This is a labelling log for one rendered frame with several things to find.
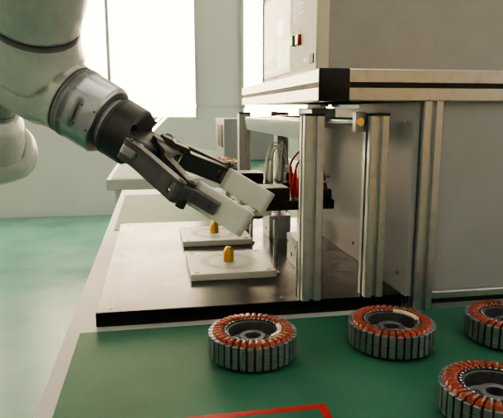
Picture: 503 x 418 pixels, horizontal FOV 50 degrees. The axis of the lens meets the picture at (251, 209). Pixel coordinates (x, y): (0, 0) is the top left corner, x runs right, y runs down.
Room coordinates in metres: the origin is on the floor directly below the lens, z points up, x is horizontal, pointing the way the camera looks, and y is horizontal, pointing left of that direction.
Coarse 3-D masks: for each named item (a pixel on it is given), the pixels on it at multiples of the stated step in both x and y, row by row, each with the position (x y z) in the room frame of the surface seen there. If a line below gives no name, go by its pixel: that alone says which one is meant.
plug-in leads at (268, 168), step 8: (280, 144) 1.26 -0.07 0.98; (272, 152) 1.22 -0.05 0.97; (280, 152) 1.26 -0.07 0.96; (272, 160) 1.22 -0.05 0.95; (288, 160) 1.26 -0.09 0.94; (272, 168) 1.21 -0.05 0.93; (280, 168) 1.22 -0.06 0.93; (288, 168) 1.26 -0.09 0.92; (272, 176) 1.21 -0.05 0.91; (280, 176) 1.22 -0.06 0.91; (288, 176) 1.25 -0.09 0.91
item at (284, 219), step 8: (264, 216) 1.25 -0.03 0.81; (272, 216) 1.20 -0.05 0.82; (280, 216) 1.20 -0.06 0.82; (288, 216) 1.21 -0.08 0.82; (264, 224) 1.25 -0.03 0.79; (272, 224) 1.20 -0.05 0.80; (280, 224) 1.20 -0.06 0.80; (288, 224) 1.21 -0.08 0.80; (264, 232) 1.25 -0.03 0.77; (272, 232) 1.20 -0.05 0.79; (280, 232) 1.20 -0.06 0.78
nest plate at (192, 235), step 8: (184, 232) 1.21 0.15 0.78; (192, 232) 1.21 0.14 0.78; (200, 232) 1.21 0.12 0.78; (208, 232) 1.21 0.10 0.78; (224, 232) 1.21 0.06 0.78; (184, 240) 1.14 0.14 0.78; (192, 240) 1.14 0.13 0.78; (200, 240) 1.14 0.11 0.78; (208, 240) 1.14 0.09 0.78; (216, 240) 1.14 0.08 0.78; (224, 240) 1.14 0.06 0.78; (232, 240) 1.15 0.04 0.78; (240, 240) 1.15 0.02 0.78; (248, 240) 1.15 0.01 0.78
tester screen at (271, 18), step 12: (276, 0) 1.18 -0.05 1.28; (288, 0) 1.08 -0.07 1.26; (276, 12) 1.18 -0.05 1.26; (288, 12) 1.08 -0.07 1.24; (264, 24) 1.30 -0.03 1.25; (276, 24) 1.18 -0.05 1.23; (264, 36) 1.30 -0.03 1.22; (276, 36) 1.17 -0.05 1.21; (288, 36) 1.08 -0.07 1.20; (264, 48) 1.30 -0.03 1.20; (276, 48) 1.17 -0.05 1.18; (264, 60) 1.30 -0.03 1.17; (276, 60) 1.17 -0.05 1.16; (264, 72) 1.30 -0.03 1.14
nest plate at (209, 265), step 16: (192, 256) 1.00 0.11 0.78; (208, 256) 1.00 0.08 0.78; (240, 256) 1.00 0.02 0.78; (256, 256) 1.00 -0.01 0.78; (192, 272) 0.90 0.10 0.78; (208, 272) 0.90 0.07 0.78; (224, 272) 0.90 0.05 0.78; (240, 272) 0.90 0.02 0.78; (256, 272) 0.91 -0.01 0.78; (272, 272) 0.91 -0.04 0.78
